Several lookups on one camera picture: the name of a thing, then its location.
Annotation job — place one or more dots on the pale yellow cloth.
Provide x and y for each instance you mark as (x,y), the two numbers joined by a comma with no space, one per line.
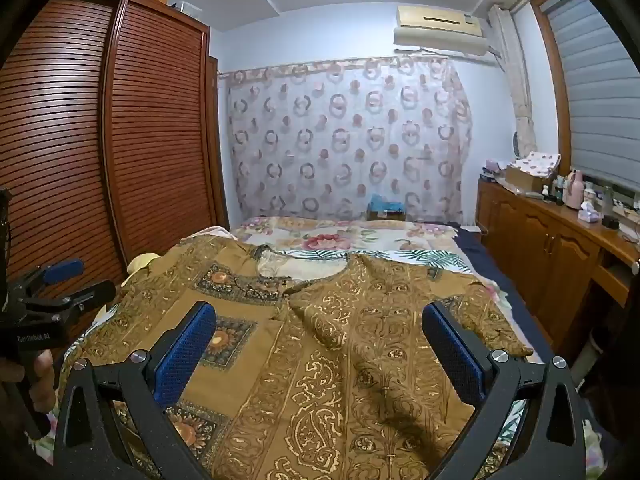
(141,262)

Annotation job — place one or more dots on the dark bottle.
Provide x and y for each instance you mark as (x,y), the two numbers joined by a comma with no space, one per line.
(558,192)

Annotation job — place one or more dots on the purple pouch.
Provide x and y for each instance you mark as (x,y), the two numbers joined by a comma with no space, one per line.
(491,166)

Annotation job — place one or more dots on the pink thermos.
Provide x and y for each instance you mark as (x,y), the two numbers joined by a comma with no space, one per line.
(575,190)

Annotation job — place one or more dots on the purple tissue pack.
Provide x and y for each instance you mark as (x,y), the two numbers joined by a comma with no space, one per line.
(589,214)

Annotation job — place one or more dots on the grey round bin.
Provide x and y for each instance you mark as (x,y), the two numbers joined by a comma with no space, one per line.
(585,355)

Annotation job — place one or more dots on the wooden window frame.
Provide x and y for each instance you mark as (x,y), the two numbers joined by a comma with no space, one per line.
(550,60)

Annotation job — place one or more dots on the small cardboard box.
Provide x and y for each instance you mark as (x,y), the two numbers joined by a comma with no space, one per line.
(387,215)

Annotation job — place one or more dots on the palm leaf blanket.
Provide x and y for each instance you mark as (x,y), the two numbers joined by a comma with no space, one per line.
(440,260)

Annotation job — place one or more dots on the open cardboard box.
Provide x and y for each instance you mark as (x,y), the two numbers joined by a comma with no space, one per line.
(520,180)

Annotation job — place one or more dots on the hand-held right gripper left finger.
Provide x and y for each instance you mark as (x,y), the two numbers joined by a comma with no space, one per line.
(185,355)

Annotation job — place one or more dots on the grey window blind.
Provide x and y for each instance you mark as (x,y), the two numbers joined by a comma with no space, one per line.
(600,110)

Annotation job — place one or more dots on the small black box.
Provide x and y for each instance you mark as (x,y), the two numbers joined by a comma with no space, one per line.
(610,221)

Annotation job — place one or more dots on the brown patterned shirt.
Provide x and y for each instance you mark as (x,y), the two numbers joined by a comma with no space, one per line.
(300,385)

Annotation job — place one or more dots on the floral pink bed cover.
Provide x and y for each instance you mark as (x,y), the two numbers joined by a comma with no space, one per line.
(495,270)

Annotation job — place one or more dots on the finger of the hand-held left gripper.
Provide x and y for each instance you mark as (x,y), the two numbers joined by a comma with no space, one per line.
(92,294)
(62,270)

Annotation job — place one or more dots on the wooden sideboard cabinet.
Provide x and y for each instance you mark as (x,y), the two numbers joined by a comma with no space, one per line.
(540,240)

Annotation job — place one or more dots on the wooden louvred wardrobe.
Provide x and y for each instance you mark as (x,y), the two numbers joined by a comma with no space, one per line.
(150,135)

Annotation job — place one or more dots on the pale pink cloth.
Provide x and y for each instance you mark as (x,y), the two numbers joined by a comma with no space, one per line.
(212,233)

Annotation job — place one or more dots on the white storage box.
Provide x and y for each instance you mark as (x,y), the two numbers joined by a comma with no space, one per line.
(189,7)

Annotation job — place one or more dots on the wall air conditioner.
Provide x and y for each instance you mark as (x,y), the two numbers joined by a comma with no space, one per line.
(435,35)

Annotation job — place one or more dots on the beige tied curtain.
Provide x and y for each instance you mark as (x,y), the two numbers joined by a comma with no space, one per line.
(520,110)

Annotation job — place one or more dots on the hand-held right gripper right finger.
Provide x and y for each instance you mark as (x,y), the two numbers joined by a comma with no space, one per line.
(457,360)

